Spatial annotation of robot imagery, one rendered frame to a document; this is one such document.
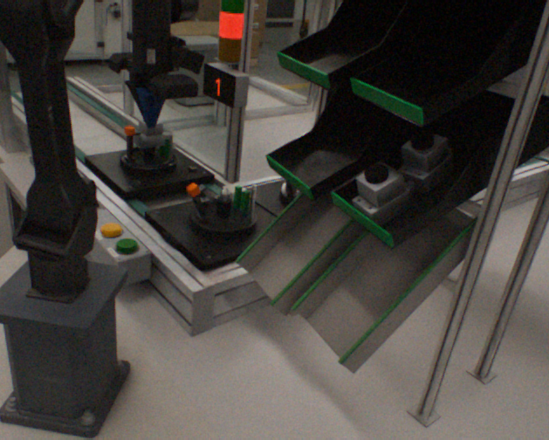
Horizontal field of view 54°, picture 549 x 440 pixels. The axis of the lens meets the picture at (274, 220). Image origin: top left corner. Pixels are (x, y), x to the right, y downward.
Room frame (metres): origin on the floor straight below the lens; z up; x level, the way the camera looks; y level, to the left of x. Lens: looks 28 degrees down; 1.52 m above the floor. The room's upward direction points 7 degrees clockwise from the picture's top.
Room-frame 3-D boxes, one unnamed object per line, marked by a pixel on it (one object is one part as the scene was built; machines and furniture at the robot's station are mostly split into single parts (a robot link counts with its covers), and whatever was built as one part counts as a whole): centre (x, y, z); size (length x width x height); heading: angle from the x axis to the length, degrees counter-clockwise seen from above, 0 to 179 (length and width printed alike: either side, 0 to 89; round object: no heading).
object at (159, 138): (1.27, 0.32, 1.06); 0.08 x 0.04 x 0.07; 133
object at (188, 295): (1.11, 0.40, 0.91); 0.89 x 0.06 x 0.11; 42
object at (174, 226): (1.01, 0.11, 1.01); 0.24 x 0.24 x 0.13; 42
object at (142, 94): (0.83, 0.20, 1.25); 0.06 x 0.04 x 0.07; 132
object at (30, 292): (0.60, 0.28, 1.09); 0.07 x 0.07 x 0.06; 86
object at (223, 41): (1.23, 0.14, 1.28); 0.05 x 0.05 x 0.05
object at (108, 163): (1.26, 0.33, 0.96); 0.24 x 0.24 x 0.02; 42
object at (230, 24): (1.23, 0.14, 1.33); 0.05 x 0.05 x 0.05
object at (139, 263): (0.93, 0.32, 0.93); 0.21 x 0.07 x 0.06; 42
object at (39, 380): (0.60, 0.28, 0.96); 0.15 x 0.15 x 0.20; 86
